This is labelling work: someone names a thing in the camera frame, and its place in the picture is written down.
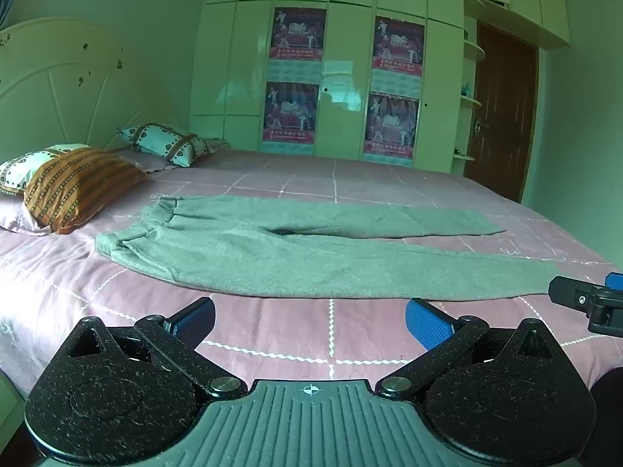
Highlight white patterned pillow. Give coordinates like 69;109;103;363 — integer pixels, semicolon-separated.
0;143;88;198

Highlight purple printed poster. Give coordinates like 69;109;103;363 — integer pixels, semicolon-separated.
363;92;420;161
372;16;426;93
269;7;326;75
263;82;319;155

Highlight teal patterned pillow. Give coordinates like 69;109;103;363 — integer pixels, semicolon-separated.
117;123;215;167

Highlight orange striped pillow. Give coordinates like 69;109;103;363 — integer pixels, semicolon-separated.
24;147;147;234

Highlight cream bed headboard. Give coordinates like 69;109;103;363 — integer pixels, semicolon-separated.
0;17;178;166

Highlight pink pillow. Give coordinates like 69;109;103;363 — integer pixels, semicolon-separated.
114;148;171;172
0;199;49;237

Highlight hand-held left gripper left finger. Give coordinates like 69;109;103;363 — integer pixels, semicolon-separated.
63;297;246;400

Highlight brown wooden door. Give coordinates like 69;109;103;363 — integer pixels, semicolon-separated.
465;22;539;202

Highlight grey pants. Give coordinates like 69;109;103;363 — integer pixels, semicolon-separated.
96;195;565;301

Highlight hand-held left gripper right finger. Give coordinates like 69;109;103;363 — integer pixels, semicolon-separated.
377;298;565;397

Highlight cream corner shelves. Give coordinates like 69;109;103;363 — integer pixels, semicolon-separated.
452;14;486;161

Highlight cream wardrobe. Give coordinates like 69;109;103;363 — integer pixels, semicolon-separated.
189;0;465;173

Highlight bed with pink quilt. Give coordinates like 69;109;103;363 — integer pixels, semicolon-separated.
0;148;623;400

